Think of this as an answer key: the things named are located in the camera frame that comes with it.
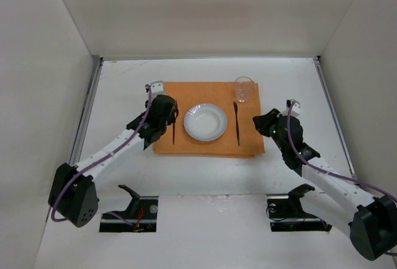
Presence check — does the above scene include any clear drinking glass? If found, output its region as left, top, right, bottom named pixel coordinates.
left=234, top=76, right=255, bottom=102

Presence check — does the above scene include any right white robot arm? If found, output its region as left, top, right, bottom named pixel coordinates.
left=252, top=107, right=396, bottom=261

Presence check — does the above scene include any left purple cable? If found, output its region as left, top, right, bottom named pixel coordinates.
left=51, top=84, right=154, bottom=223

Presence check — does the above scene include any white ceramic bowl plate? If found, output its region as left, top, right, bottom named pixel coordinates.
left=184, top=104, right=228, bottom=142

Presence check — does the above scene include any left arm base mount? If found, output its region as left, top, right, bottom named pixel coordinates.
left=99, top=185, right=159, bottom=233

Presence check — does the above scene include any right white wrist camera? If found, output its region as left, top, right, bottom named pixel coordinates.
left=286, top=99, right=301, bottom=118

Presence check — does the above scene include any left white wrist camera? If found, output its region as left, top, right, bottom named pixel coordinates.
left=145, top=81, right=165, bottom=94

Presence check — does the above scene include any orange cloth placemat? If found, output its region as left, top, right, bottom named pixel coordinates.
left=153, top=82, right=265, bottom=158

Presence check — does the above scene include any left aluminium table rail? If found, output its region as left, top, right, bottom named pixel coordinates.
left=66, top=55, right=103, bottom=165

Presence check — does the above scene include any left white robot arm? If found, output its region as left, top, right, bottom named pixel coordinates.
left=48, top=94, right=179, bottom=227

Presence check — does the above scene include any aluminium table rail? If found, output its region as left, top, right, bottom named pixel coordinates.
left=66, top=55, right=103, bottom=165
left=313, top=56, right=357, bottom=179

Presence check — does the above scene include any black plastic knife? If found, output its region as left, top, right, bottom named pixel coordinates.
left=233, top=102, right=241, bottom=146

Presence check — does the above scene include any right aluminium table rail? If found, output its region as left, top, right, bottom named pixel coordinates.
left=313, top=56, right=357, bottom=179

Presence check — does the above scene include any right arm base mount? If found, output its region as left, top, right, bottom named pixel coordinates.
left=265, top=184, right=332, bottom=232

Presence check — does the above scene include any black plastic fork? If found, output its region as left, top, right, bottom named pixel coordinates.
left=172, top=100, right=179, bottom=145

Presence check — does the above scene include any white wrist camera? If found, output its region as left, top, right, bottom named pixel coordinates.
left=286, top=99, right=301, bottom=118
left=145, top=81, right=165, bottom=94

